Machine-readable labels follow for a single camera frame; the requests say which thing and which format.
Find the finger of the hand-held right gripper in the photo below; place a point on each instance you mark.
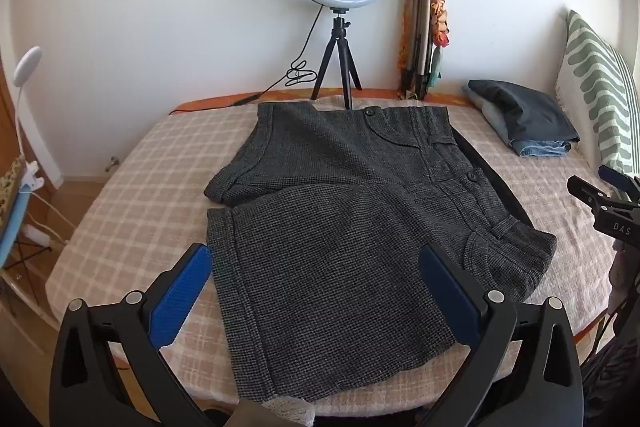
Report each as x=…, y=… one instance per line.
x=617, y=177
x=590, y=194

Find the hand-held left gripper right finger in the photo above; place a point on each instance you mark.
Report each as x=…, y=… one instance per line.
x=450, y=297

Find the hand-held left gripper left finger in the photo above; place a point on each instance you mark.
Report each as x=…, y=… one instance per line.
x=182, y=292

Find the grey tweed short pants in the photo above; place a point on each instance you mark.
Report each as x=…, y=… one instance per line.
x=345, y=237

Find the black cloth under pants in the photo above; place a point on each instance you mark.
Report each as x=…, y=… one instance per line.
x=505, y=187

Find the folded blue jeans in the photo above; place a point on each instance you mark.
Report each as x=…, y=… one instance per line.
x=540, y=148

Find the green patterned white pillow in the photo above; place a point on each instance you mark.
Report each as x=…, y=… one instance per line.
x=595, y=87

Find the folded dark grey garment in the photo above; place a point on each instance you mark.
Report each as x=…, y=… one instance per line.
x=525, y=109

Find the beige plaid bed blanket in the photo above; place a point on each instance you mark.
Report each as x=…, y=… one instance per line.
x=145, y=187

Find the dark cloth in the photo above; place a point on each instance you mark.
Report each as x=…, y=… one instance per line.
x=617, y=342

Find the white power strip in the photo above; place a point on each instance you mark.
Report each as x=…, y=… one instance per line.
x=39, y=236

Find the white lace cloth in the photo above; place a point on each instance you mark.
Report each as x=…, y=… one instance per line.
x=290, y=412

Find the orange bed sheet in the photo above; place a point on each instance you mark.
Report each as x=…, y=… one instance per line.
x=210, y=103

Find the teal tassel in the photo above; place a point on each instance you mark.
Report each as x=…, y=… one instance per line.
x=435, y=67

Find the folded silver tripod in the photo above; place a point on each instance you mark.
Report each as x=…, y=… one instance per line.
x=417, y=42

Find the orange patterned scarf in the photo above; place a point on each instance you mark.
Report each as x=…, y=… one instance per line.
x=440, y=14

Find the small black tripod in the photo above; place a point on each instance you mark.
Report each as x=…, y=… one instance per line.
x=341, y=52

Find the white desk lamp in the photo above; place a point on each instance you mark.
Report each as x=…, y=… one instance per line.
x=26, y=64

